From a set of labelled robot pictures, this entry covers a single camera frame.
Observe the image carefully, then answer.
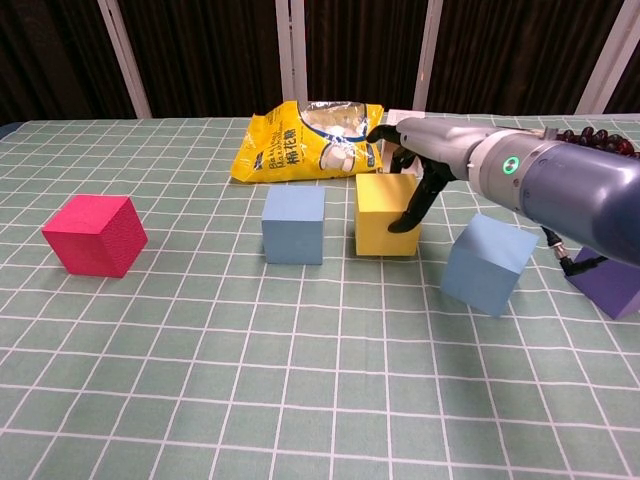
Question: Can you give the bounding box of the white metal frame post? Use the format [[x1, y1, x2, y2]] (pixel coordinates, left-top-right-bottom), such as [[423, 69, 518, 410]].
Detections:
[[412, 0, 444, 112], [275, 0, 309, 101], [574, 0, 640, 115], [97, 0, 153, 120]]

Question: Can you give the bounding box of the purple foam cube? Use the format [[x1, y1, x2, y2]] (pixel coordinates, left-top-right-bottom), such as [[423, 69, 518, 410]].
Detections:
[[569, 247, 640, 321]]

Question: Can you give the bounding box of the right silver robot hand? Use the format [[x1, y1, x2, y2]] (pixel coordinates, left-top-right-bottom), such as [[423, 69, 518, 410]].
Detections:
[[367, 117, 494, 235]]

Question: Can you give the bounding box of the green checked tablecloth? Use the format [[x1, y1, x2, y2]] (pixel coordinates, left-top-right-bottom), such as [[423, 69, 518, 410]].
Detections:
[[0, 113, 640, 480]]

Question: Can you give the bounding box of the yellow foam cube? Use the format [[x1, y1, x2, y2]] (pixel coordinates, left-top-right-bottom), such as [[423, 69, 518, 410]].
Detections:
[[354, 172, 424, 258]]

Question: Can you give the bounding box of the dark pleated curtain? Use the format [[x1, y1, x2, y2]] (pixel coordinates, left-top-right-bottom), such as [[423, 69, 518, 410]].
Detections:
[[0, 0, 640, 126]]

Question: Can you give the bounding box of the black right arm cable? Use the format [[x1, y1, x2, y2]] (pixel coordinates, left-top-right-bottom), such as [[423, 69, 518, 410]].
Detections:
[[540, 225, 609, 277]]

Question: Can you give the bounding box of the light blue foam cube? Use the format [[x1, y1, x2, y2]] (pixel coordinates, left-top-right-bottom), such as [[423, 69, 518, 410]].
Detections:
[[261, 185, 327, 265], [439, 213, 540, 319]]

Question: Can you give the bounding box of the yellow marshmallow bag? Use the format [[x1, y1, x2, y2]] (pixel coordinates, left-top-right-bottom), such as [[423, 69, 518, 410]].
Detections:
[[229, 100, 385, 185]]

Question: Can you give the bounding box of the pink-red foam cube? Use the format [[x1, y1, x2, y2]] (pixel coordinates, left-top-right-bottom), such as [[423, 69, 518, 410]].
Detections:
[[40, 194, 149, 279]]

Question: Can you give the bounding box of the dark red grape bunch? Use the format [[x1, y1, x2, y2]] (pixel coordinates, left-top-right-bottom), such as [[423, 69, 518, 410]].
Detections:
[[557, 127, 640, 160]]

